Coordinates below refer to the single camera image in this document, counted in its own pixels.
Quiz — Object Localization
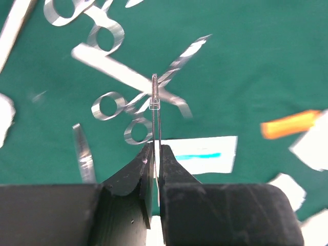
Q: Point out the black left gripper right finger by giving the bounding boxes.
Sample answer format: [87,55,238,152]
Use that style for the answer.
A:
[159,145,204,245]

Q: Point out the steel tweezers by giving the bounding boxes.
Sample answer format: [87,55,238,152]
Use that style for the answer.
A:
[72,123,97,183]

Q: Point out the steel scissors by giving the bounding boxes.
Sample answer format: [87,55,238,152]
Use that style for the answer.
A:
[44,1,125,56]

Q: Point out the green surgical drape cloth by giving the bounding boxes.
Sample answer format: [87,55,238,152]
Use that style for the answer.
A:
[1,1,327,220]

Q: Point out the white blue-striped packet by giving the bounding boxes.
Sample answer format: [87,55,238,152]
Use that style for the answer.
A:
[161,136,238,174]

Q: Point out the white gauze pad left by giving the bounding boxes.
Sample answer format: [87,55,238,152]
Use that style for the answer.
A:
[0,93,16,147]

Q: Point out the white gauze pad middle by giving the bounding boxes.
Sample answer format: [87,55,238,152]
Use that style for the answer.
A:
[268,173,306,212]

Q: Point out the white gauze pad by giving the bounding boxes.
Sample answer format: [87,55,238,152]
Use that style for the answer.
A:
[0,93,16,147]
[289,109,327,172]
[268,173,306,212]

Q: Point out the steel hemostat forceps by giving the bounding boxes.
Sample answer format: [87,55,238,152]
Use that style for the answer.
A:
[91,35,210,125]
[124,103,152,145]

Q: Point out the orange capped blade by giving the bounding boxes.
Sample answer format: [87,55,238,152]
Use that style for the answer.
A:
[260,110,321,139]

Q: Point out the thin clear-capped needle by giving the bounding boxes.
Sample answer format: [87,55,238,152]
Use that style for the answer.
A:
[149,74,160,187]

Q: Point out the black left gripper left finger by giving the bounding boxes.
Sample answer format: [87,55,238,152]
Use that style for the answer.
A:
[88,143,154,246]

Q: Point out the white gauze pad upper right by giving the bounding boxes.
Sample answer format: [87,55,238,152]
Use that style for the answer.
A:
[289,109,327,172]

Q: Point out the steel scalpel handle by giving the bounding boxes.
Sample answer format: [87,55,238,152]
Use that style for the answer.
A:
[71,43,193,119]

